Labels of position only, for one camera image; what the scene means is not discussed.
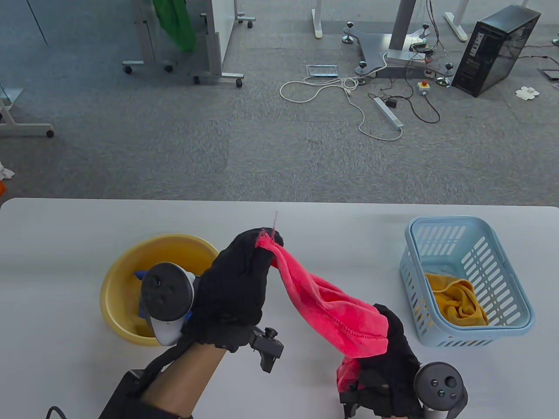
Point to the white crumpled paper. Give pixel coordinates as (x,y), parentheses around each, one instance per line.
(527,92)

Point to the grey rolling frame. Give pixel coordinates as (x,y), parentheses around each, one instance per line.
(144,35)

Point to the pink square towel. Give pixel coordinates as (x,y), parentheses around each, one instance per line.
(327,305)

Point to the black power adapter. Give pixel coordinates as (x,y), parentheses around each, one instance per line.
(391,103)

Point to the white paper scrap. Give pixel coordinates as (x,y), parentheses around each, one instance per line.
(6,173)

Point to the grey metal stand base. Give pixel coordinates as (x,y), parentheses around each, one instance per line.
(375,43)

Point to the person's right hand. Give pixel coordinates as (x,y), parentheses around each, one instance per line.
(393,375)

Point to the yellow square towel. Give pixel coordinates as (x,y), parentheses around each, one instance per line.
(454,301)

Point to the person's left forearm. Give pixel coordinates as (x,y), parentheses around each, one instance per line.
(188,379)

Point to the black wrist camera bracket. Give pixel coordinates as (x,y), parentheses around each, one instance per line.
(349,401)
(268,347)

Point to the white table leg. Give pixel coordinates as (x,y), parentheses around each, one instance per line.
(317,22)
(456,26)

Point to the yellow plastic basin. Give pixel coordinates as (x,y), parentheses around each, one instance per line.
(118,279)

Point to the person's left hand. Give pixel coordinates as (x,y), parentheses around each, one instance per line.
(231,297)

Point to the black computer tower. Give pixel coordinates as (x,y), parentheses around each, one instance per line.
(502,48)

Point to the blue square towel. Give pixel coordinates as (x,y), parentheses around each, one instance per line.
(140,275)

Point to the light blue plastic basket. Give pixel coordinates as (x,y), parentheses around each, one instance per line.
(454,244)

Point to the red emergency stop button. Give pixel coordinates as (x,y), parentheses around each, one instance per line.
(423,87)

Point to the green cloth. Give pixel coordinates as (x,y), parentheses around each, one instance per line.
(174,22)

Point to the white rolling board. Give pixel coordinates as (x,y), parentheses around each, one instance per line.
(225,26)

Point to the silver floor outlet box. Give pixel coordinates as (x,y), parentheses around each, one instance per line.
(322,71)

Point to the grey wheeled table foot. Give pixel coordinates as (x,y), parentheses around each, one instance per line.
(26,128)

